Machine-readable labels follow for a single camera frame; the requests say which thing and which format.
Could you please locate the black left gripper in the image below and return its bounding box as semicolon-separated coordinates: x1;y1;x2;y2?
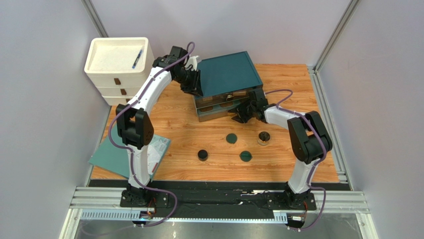
173;69;203;98

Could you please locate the clear drawer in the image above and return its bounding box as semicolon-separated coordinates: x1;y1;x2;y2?
193;88;254;108
197;101;241;122

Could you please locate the gold round jar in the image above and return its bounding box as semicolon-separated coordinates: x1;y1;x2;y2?
257;131;271;146

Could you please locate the teal drawer organizer box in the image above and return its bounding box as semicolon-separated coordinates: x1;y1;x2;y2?
198;51;263;103

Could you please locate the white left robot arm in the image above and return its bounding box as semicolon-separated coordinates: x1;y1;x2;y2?
112;42;204;202

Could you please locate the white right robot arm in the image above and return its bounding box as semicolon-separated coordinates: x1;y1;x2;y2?
231;88;332;202

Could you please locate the green round compact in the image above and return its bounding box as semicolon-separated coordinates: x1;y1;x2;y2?
239;151;252;162
225;133;237;144

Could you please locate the black round jar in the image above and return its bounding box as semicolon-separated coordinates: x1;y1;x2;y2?
197;149;209;161

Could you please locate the blue pen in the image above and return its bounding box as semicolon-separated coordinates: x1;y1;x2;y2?
132;47;144;69

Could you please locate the white drawer cabinet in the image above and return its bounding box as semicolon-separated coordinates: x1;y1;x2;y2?
84;37;155;106

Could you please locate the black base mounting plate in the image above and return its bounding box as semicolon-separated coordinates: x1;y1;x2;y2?
120;181;317;219

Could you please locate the teal booklet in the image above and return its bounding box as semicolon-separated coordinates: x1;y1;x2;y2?
89;134;171;179

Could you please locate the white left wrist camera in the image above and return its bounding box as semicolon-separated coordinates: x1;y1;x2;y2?
185;55;202;70

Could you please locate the aluminium frame rail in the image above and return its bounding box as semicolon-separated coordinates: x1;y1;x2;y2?
60;180;378;239

